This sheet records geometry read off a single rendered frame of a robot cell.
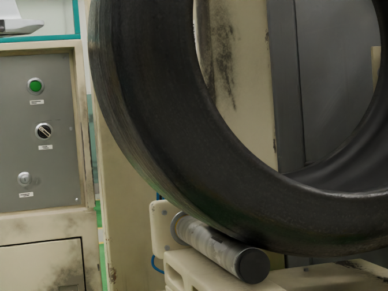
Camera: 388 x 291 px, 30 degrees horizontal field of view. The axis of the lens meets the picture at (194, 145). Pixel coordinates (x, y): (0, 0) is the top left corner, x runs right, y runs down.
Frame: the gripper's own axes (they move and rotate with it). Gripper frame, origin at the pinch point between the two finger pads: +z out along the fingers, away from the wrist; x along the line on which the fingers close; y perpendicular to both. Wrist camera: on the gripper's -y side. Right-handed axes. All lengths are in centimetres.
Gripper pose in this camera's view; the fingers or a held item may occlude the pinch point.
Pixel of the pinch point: (34, 29)
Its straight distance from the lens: 94.0
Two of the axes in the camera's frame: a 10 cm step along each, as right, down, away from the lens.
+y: -0.8, -10.0, -0.5
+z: 9.7, -0.9, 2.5
